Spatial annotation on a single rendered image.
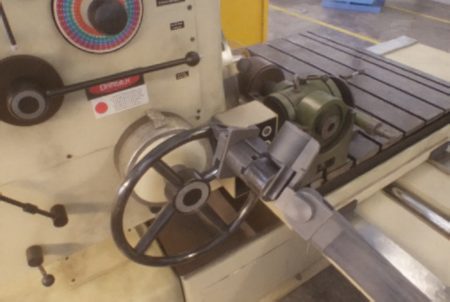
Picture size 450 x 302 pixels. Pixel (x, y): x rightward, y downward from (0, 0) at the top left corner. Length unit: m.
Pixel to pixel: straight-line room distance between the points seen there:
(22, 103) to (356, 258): 0.61
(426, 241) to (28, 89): 1.46
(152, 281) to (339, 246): 1.06
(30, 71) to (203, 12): 0.39
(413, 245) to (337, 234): 1.05
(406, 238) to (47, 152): 1.33
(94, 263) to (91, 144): 0.81
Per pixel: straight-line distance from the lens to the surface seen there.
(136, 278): 1.52
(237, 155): 0.58
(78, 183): 0.92
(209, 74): 0.91
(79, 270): 1.59
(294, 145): 0.53
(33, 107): 0.71
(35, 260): 1.00
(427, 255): 1.56
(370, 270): 0.56
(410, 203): 1.75
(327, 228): 0.54
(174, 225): 1.63
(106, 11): 0.66
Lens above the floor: 1.84
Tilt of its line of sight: 35 degrees down
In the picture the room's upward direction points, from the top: 2 degrees counter-clockwise
